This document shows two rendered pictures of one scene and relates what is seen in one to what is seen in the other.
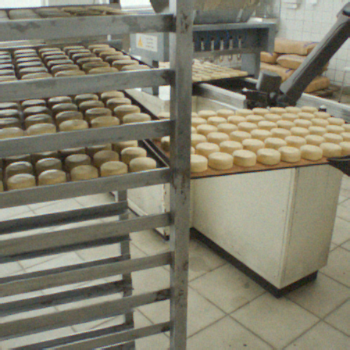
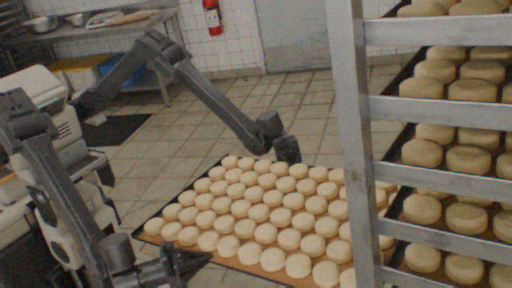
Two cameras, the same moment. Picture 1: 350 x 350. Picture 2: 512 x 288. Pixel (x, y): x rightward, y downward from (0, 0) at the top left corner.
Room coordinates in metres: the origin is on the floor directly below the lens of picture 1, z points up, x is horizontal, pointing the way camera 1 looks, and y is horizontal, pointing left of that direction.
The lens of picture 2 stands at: (1.52, 0.49, 1.64)
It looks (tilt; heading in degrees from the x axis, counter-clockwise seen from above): 27 degrees down; 240
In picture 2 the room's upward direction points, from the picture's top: 12 degrees counter-clockwise
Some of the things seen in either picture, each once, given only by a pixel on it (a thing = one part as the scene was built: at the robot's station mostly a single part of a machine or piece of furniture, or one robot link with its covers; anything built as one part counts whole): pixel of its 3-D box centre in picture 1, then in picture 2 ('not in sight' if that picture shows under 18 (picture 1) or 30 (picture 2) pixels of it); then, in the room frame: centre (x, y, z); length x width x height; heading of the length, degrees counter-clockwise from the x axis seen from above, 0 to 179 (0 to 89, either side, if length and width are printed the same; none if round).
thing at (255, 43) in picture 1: (204, 54); not in sight; (2.46, -0.18, 1.01); 0.72 x 0.33 x 0.34; 123
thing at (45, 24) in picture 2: not in sight; (42, 26); (0.62, -5.11, 0.95); 0.39 x 0.39 x 0.14
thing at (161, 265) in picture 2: (256, 105); (158, 272); (1.37, -0.27, 1.02); 0.07 x 0.07 x 0.10; 67
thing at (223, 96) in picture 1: (170, 78); not in sight; (2.48, 0.00, 0.87); 2.01 x 0.03 x 0.07; 33
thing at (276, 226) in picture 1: (262, 183); not in sight; (2.04, -0.46, 0.45); 0.70 x 0.34 x 0.90; 33
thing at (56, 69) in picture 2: not in sight; (63, 75); (0.61, -5.12, 0.36); 0.47 x 0.39 x 0.26; 37
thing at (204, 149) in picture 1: (207, 150); (374, 197); (0.91, -0.08, 1.04); 0.05 x 0.05 x 0.02
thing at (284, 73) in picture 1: (276, 69); not in sight; (5.78, -1.37, 0.32); 0.72 x 0.42 x 0.17; 43
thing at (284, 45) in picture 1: (293, 46); not in sight; (5.88, -1.59, 0.62); 0.72 x 0.42 x 0.17; 45
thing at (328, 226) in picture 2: (206, 131); (327, 227); (1.05, -0.09, 1.04); 0.05 x 0.05 x 0.02
